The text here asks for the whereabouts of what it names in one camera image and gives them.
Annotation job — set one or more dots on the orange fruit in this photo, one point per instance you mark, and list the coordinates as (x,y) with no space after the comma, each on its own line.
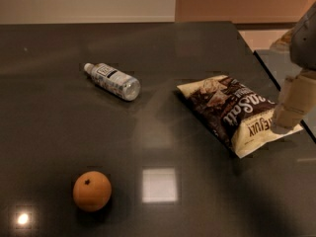
(92,191)

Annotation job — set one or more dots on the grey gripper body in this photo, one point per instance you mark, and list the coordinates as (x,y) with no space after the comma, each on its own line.
(305,46)

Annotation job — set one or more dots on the clear plastic water bottle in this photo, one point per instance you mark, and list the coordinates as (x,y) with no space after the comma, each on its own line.
(113,80)

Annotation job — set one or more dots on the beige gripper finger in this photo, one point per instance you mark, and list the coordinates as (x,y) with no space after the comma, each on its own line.
(296,99)

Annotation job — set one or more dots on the brown and cream chip bag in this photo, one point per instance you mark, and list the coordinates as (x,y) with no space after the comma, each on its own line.
(239,117)

